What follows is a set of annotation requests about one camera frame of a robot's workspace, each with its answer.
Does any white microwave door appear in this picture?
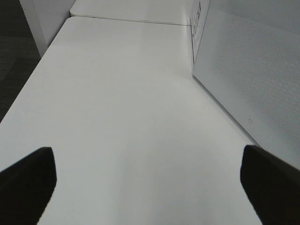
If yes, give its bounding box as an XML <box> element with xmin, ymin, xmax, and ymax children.
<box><xmin>194</xmin><ymin>0</ymin><xmax>300</xmax><ymax>167</ymax></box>

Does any white cabinet panel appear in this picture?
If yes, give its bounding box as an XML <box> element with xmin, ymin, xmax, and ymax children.
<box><xmin>19</xmin><ymin>0</ymin><xmax>74</xmax><ymax>57</ymax></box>

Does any white microwave oven body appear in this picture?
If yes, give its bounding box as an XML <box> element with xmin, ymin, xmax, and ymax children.
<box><xmin>189</xmin><ymin>0</ymin><xmax>210</xmax><ymax>65</ymax></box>

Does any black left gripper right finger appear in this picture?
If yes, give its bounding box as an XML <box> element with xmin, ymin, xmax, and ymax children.
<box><xmin>240</xmin><ymin>145</ymin><xmax>300</xmax><ymax>225</ymax></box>

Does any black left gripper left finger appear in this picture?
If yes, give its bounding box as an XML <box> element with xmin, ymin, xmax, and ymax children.
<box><xmin>0</xmin><ymin>147</ymin><xmax>57</xmax><ymax>225</ymax></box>

